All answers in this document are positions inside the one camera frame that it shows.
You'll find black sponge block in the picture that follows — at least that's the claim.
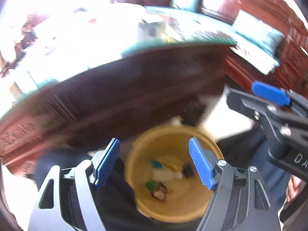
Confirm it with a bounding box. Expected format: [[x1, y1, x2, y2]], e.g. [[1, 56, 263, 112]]
[[182, 164, 194, 178]]

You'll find dark wooden sofa right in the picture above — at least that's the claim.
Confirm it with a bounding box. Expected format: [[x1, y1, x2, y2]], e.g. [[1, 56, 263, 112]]
[[199, 0, 308, 95]]

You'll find yellow snack wrapper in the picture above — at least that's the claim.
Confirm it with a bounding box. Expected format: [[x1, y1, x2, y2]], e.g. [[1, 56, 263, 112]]
[[159, 157, 184, 172]]

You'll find yellow trash bin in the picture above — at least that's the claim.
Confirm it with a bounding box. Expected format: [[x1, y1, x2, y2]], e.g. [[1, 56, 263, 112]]
[[125, 125, 223, 223]]

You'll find white plastic bottle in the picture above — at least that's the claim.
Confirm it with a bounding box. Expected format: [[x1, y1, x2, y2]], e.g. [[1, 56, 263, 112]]
[[152, 168, 183, 182]]

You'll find blue cushion near right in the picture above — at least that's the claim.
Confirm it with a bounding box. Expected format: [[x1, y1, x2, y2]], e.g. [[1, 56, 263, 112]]
[[230, 10, 285, 75]]

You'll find teal crumpled paper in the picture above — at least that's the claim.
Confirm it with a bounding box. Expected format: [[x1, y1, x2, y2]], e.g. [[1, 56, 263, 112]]
[[151, 160, 164, 169]]

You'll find green crumpled paper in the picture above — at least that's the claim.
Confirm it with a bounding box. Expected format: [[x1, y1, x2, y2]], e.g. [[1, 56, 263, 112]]
[[145, 180, 160, 192]]

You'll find blue cushion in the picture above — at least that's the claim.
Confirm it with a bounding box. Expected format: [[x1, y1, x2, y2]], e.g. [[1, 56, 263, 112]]
[[230, 10, 285, 75], [170, 0, 202, 13]]

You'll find blue cushion far right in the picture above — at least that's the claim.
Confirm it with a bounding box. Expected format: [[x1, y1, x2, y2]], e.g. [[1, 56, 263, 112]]
[[170, 0, 202, 13]]

